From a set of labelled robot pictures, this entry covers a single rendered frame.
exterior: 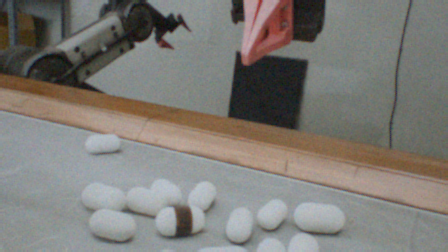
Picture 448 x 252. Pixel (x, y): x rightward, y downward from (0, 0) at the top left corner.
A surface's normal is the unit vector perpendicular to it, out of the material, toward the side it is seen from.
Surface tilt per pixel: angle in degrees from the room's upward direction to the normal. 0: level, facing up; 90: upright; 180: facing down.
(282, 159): 45
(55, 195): 0
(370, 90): 90
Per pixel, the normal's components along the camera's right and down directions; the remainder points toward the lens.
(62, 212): 0.11, -0.96
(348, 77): -0.40, 0.18
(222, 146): -0.19, -0.54
